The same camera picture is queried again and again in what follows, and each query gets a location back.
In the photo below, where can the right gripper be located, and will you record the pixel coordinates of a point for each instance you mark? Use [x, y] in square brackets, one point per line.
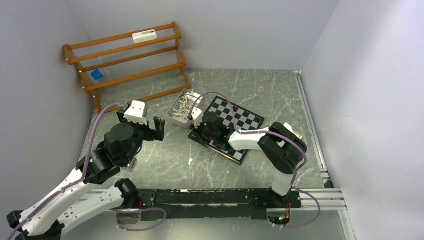
[196, 133]

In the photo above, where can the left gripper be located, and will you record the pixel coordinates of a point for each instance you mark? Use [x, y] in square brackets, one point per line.
[152, 134]

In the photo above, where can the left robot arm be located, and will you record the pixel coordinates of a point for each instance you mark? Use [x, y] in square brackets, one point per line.
[61, 210]

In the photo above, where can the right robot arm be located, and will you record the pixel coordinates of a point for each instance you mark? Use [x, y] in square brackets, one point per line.
[283, 148]

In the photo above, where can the pink tin of white pieces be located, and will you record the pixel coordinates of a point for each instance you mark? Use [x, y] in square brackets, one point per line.
[179, 110]

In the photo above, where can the gold tin of black pieces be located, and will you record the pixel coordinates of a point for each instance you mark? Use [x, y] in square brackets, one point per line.
[293, 130]

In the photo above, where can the small card box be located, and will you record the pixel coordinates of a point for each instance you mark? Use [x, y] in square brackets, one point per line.
[132, 163]

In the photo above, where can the chessboard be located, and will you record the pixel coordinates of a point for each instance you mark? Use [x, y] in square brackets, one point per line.
[245, 120]

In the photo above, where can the wooden shelf rack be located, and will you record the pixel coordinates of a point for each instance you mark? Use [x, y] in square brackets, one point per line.
[131, 71]

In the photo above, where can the blue cap container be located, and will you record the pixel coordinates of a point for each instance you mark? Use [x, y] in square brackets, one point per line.
[96, 75]

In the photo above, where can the white box on rack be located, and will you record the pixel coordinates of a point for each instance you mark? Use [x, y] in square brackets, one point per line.
[144, 36]

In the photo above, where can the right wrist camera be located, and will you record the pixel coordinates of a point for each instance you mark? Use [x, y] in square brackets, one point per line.
[197, 117]

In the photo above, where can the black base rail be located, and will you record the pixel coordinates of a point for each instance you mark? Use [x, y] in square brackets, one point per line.
[211, 203]

